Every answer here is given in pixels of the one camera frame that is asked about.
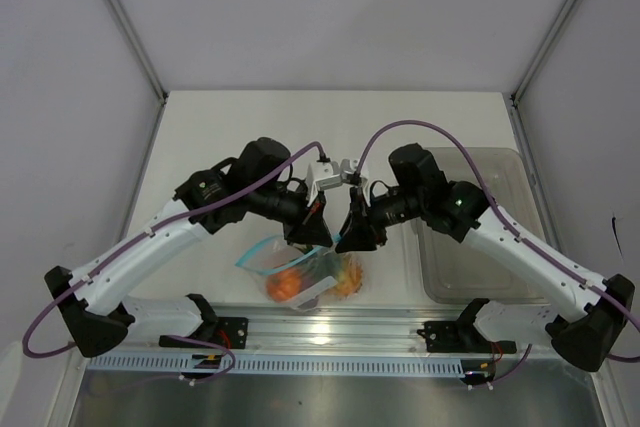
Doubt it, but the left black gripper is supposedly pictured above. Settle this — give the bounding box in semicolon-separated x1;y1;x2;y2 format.
250;181;334;248

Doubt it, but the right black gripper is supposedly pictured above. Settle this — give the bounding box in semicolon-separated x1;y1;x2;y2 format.
335;186;424;256

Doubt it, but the clear zip top bag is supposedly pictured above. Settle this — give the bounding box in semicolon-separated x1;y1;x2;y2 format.
235;235;365;312

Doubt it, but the orange toy pumpkin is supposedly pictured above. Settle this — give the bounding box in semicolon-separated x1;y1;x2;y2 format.
265;268;303;303

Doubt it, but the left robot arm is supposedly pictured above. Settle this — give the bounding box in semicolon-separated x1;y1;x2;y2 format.
45;137;332;358

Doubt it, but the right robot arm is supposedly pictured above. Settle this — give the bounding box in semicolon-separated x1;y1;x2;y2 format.
336;143;635;372

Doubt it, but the clear plastic food container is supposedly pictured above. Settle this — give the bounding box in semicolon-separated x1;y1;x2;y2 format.
414;147;546;305

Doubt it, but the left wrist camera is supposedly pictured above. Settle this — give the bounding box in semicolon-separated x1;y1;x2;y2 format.
305;161;344;207

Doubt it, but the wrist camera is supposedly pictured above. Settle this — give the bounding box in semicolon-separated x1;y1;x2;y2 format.
305;161;344;207
340;158;371;206

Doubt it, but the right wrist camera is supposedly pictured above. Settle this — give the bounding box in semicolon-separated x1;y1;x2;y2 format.
340;158;371;206

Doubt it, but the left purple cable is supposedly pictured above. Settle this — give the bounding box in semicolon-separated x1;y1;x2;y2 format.
23;141;331;388

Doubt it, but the purple cable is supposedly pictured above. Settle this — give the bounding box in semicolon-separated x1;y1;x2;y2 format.
357;119;640;393
23;141;331;388

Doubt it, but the aluminium rail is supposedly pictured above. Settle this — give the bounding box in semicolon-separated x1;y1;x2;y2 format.
67;302;611;358

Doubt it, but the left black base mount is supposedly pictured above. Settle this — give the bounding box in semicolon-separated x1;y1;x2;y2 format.
159;317;249;350

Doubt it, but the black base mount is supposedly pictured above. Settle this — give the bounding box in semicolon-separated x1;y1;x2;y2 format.
159;317;249;350
416;321;517;354

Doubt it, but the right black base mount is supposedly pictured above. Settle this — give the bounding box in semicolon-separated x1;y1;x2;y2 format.
416;321;517;354

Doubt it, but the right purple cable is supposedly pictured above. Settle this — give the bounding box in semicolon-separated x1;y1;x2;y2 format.
357;119;640;393

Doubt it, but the slotted cable duct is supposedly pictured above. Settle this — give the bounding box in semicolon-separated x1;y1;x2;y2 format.
87;351;465;379

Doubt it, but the left frame post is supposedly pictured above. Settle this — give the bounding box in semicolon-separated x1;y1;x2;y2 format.
103;0;168;104

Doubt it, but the frame post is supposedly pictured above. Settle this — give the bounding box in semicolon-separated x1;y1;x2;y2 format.
103;0;168;104
510;0;583;107

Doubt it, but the right frame post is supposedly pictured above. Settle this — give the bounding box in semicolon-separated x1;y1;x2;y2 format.
510;0;583;107

